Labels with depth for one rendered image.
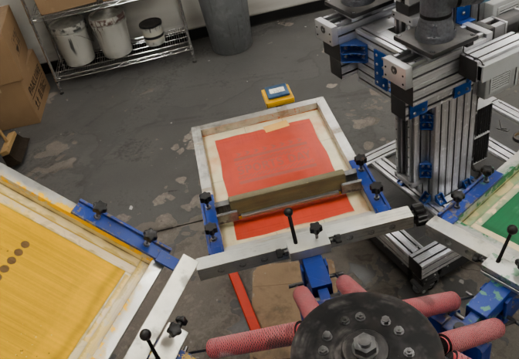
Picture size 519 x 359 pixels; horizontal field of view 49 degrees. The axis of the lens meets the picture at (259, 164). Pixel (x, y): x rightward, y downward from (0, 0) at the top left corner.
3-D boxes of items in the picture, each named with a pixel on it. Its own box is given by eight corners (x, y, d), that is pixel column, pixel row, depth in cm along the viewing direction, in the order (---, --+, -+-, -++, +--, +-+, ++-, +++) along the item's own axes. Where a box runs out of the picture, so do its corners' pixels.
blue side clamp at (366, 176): (349, 173, 213) (348, 158, 209) (362, 170, 213) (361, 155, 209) (377, 227, 189) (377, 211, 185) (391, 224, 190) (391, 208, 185)
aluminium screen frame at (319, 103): (193, 134, 248) (191, 127, 245) (323, 103, 251) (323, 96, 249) (215, 266, 185) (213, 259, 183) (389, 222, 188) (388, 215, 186)
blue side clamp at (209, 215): (203, 209, 210) (198, 195, 206) (216, 206, 210) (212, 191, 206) (212, 269, 186) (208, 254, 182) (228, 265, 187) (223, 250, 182)
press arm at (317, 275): (299, 256, 178) (296, 245, 175) (317, 252, 178) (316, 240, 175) (313, 299, 164) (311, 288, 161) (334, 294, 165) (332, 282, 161)
